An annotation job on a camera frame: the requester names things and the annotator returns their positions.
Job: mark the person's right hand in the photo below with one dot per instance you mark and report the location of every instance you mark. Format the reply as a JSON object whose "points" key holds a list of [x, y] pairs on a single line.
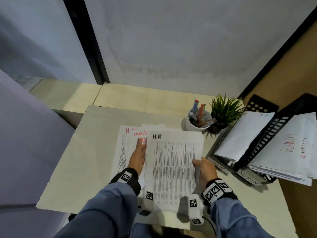
{"points": [[206, 173]]}

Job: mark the person's left hand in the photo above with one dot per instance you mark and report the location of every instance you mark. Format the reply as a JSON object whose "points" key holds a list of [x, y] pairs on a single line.
{"points": [[137, 158]]}

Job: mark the pile of printed papers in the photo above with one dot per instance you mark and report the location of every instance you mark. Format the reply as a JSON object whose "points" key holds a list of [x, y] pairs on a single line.
{"points": [[123, 151]]}

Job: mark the printed paper sheet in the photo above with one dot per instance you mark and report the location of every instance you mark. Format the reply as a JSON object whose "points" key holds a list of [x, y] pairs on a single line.
{"points": [[173, 166], [284, 151], [245, 136]]}

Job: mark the person's right forearm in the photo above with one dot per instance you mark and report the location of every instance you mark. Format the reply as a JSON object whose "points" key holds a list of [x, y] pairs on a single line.
{"points": [[237, 220]]}

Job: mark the person's left forearm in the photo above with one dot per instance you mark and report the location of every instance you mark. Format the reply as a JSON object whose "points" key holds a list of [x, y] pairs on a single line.
{"points": [[104, 213]]}

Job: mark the black right wrist band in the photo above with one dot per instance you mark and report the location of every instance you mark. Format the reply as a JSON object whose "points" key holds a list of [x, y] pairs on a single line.
{"points": [[218, 192]]}

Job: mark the black wrist band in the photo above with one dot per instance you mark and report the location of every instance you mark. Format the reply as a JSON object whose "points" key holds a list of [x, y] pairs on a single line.
{"points": [[126, 179], [218, 192]]}

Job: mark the black left wrist band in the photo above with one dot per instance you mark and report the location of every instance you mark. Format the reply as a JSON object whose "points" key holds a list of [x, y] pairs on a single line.
{"points": [[126, 179]]}

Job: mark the white pen cup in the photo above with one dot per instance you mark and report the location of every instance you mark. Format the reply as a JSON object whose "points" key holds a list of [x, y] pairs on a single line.
{"points": [[192, 126]]}

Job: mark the brown pen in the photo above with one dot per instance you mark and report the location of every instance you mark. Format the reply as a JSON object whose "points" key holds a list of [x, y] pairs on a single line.
{"points": [[208, 122]]}

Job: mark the beige table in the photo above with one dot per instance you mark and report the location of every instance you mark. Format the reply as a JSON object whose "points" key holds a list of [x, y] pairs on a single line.
{"points": [[84, 158]]}

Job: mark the orange pen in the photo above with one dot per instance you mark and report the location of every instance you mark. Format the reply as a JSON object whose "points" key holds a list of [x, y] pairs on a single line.
{"points": [[201, 111]]}

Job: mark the green potted plant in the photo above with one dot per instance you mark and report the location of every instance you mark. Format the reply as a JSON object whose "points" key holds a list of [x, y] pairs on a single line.
{"points": [[226, 110]]}

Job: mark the blue marker with red cap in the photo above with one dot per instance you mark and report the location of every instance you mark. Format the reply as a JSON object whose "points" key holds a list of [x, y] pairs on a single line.
{"points": [[195, 106]]}

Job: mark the grey partition panel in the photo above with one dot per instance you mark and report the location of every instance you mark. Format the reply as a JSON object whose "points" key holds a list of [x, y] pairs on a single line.
{"points": [[29, 146]]}

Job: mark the grey vent grille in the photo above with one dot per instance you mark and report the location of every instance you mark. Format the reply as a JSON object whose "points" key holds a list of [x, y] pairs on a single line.
{"points": [[24, 81]]}

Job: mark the black corner trim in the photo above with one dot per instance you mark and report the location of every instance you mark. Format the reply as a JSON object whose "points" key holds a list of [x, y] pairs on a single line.
{"points": [[277, 54]]}

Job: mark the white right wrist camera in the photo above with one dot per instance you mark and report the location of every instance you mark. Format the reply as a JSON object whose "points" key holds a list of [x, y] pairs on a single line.
{"points": [[195, 209]]}

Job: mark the black wall post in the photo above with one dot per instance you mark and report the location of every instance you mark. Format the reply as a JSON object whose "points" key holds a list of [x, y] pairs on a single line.
{"points": [[86, 39]]}

